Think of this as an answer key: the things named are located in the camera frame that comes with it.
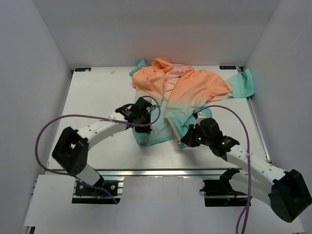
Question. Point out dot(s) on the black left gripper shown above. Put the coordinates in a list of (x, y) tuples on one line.
[(146, 129)]

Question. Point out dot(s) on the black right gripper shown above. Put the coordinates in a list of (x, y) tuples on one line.
[(190, 142)]

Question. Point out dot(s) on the orange and teal jacket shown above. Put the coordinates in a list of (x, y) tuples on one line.
[(180, 91)]

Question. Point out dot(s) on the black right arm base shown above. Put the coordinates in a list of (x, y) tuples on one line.
[(219, 192)]

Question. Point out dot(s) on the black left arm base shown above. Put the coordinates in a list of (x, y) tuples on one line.
[(109, 191)]

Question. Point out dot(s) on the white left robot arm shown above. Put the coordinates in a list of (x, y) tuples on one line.
[(73, 145)]

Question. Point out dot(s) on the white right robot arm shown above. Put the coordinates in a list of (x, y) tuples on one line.
[(285, 192)]

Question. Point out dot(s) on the blue left table label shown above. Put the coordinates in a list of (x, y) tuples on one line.
[(82, 69)]

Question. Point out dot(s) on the blue table label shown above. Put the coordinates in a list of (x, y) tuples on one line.
[(82, 69), (227, 67)]

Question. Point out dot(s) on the blue right table label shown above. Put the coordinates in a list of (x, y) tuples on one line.
[(227, 67)]

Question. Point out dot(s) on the aluminium table edge rail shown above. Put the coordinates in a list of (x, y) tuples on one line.
[(156, 172)]

